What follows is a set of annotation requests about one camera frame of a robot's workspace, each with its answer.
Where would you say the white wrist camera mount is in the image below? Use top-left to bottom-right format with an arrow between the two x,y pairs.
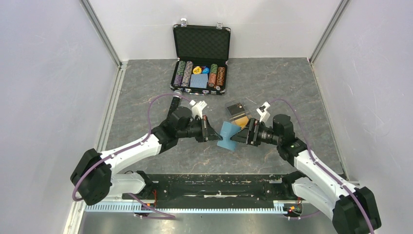
189,100 -> 207,118
256,101 -> 270,123

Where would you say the brown orange chip stack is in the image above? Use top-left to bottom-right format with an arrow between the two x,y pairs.
216,67 -> 225,86

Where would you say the green purple chip stack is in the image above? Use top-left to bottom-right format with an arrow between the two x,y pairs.
173,61 -> 186,87

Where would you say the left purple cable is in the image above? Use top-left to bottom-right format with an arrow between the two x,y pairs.
71,94 -> 194,202

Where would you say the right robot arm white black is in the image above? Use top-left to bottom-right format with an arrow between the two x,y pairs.
230,114 -> 382,234

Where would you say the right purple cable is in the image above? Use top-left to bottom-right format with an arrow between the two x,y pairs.
269,98 -> 375,234

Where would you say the yellow dealer chip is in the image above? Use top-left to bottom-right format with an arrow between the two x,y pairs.
193,66 -> 202,74

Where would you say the clear box with gold cards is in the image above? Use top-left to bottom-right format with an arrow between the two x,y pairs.
225,99 -> 252,129

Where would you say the black poker chip case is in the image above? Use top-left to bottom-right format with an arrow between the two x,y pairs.
170,18 -> 231,95

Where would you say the black microphone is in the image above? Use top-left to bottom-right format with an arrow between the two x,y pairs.
166,90 -> 183,120

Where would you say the blue round chip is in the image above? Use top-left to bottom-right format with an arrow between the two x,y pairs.
202,67 -> 209,74

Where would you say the white slotted cable duct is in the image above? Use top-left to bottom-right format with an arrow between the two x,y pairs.
85,201 -> 290,215

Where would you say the light blue card holder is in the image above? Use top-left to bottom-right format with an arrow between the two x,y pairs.
217,121 -> 241,151

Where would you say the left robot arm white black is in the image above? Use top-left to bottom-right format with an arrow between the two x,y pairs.
70,107 -> 222,206

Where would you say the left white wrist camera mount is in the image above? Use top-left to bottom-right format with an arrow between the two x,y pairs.
189,100 -> 207,118

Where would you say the green orange chip stack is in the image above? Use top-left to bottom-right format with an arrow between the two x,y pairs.
208,64 -> 218,88

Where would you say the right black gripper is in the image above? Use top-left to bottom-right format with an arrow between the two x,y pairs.
230,117 -> 282,147

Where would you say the pink grey chip stack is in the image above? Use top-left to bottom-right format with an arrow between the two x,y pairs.
181,61 -> 193,87

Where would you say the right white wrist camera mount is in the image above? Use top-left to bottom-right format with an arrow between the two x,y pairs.
256,101 -> 270,123

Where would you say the purple cable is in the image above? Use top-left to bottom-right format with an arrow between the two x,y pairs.
71,94 -> 194,202
269,98 -> 375,234

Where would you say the blue playing card deck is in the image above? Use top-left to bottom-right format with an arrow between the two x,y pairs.
189,74 -> 208,89

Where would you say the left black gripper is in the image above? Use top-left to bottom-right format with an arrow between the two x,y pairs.
177,115 -> 223,143

